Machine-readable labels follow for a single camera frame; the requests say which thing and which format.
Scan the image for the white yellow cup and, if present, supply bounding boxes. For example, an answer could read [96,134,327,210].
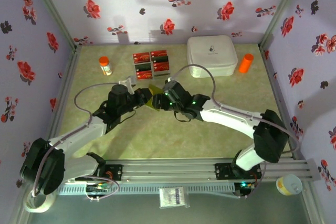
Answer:
[275,174,303,196]

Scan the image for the aluminium table side rail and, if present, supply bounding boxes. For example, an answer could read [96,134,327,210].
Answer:
[41,45,82,162]
[258,45,307,161]

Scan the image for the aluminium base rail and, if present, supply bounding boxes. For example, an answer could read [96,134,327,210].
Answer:
[25,157,321,184]

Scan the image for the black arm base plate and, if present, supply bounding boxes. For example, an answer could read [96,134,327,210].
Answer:
[103,164,124,182]
[214,163,263,180]

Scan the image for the white medicine case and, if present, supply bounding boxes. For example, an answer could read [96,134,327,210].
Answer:
[186,35,239,78]

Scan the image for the black VIP card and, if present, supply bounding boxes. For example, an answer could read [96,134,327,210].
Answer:
[134,62,153,72]
[151,56,170,64]

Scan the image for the clear tape roll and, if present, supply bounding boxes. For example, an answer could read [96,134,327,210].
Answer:
[23,189,57,214]

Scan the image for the grey right arm cable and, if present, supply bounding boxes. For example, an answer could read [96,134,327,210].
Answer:
[169,63,301,200]

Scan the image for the small controller circuit board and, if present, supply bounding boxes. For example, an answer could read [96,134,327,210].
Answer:
[86,183,112,195]
[235,180,257,190]

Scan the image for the orange-capped pill bottle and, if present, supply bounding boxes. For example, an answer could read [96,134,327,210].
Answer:
[98,56,113,77]

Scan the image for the slotted grey cable duct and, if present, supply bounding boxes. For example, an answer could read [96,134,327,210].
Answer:
[56,183,236,196]

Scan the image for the grey left arm cable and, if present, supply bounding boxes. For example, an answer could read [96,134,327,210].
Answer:
[31,81,131,201]

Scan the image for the orange cylinder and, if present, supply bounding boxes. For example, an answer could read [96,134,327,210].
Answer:
[238,53,255,74]

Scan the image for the aluminium frame post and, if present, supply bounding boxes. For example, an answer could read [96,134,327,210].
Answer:
[25,0,82,51]
[258,0,308,51]

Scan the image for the clear plastic packet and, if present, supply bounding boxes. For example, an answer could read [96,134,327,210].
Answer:
[159,186,190,209]

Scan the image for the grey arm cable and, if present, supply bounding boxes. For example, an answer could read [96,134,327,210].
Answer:
[31,81,131,201]
[169,63,301,200]

